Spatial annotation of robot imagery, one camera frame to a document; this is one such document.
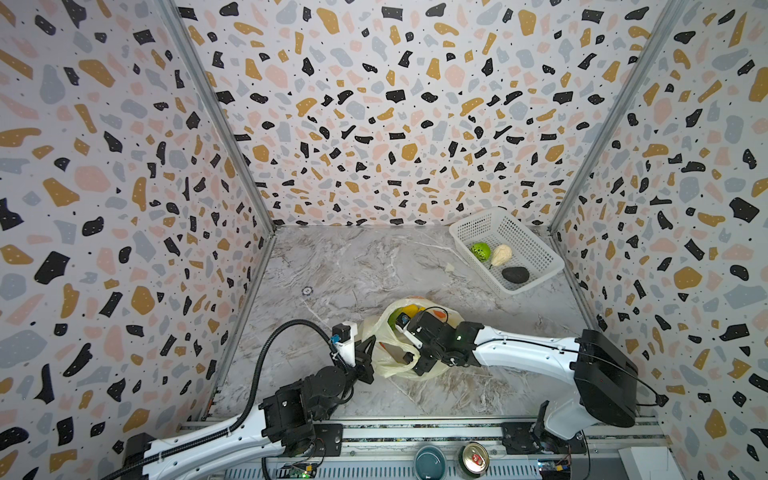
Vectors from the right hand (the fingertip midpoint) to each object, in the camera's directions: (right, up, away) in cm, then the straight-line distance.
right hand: (410, 345), depth 82 cm
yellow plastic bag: (-6, +2, -6) cm, 8 cm away
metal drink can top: (+13, -18, -19) cm, 30 cm away
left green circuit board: (-27, -27, -11) cm, 40 cm away
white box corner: (+54, -22, -14) cm, 60 cm away
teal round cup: (+4, -24, -12) cm, 27 cm away
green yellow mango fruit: (0, +11, -4) cm, 12 cm away
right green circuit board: (+34, -26, -10) cm, 45 cm away
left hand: (-8, +5, -11) cm, 14 cm away
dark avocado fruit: (+37, +18, +20) cm, 46 cm away
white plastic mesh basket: (+36, +36, +35) cm, 62 cm away
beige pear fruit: (+33, +25, +24) cm, 48 cm away
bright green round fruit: (+26, +26, +24) cm, 44 cm away
